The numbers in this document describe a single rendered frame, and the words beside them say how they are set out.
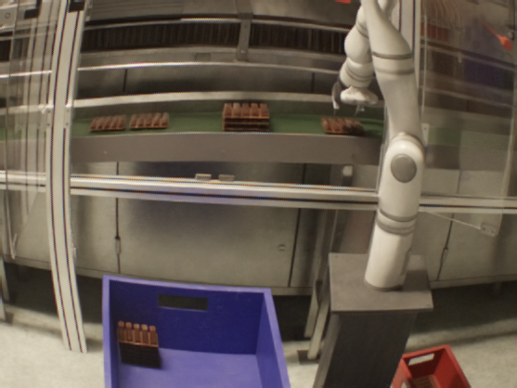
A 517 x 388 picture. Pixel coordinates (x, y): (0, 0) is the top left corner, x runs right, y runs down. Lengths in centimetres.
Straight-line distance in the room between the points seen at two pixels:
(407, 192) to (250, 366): 63
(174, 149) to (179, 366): 54
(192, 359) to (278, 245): 60
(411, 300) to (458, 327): 95
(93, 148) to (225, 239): 58
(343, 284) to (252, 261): 75
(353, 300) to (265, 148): 51
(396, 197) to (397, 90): 22
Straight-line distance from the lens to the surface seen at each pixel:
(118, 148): 210
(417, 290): 183
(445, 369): 237
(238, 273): 255
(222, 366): 206
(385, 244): 175
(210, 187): 206
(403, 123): 172
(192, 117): 220
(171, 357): 206
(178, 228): 248
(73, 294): 226
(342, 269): 188
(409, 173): 168
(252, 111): 213
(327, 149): 212
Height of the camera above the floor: 149
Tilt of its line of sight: 26 degrees down
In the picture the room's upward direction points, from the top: 6 degrees clockwise
